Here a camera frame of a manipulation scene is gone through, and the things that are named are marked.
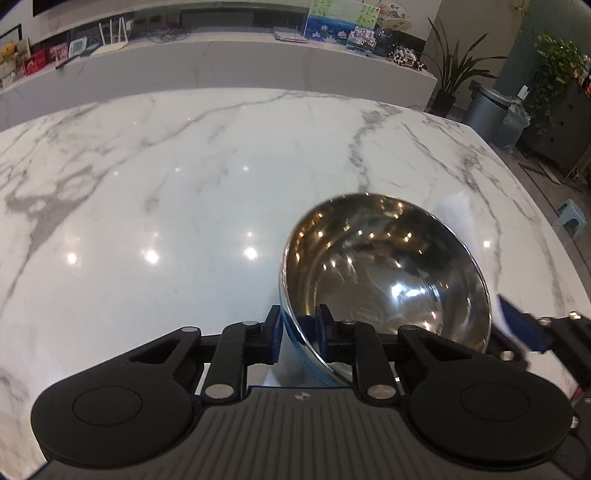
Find grey book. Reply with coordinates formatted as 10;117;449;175
272;27;308;44

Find blue steel bowl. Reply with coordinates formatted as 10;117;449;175
278;194;493;387

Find clear display box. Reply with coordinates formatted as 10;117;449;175
346;25;380;57

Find black television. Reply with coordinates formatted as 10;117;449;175
31;0;93;16

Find clear plastic bag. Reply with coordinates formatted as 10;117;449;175
501;99;532;149

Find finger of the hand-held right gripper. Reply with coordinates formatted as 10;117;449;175
500;295;591;385
489;333;532;373

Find red box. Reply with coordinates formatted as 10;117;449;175
23;51;48;76

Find green pothos plant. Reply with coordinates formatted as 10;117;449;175
526;31;591;136

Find dark cabinet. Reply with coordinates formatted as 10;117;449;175
517;76;591;182

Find small pale green stool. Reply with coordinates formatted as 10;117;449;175
556;198;583;239

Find lotus pond painting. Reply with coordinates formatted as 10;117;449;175
307;0;382;47

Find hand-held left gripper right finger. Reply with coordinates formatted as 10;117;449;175
315;304;504;407

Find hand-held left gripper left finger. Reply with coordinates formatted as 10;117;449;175
99;305;281;405

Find black and white toy figures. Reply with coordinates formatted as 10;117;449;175
390;44;428;73

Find tangle of black cables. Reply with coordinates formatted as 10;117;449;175
145;18;197;40

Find dark glass jar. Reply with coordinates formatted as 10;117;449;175
376;27;399;57

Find grey trash can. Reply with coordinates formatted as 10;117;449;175
462;85;512;142

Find round paper fan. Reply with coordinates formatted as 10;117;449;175
376;0;413;29

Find white router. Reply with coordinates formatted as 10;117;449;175
90;16;136;57

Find potted long-leaf plant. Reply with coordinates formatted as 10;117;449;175
416;17;509;118

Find black picture frame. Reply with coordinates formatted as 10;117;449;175
0;25;31;61

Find white marble television cabinet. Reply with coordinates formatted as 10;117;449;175
0;4;439;134

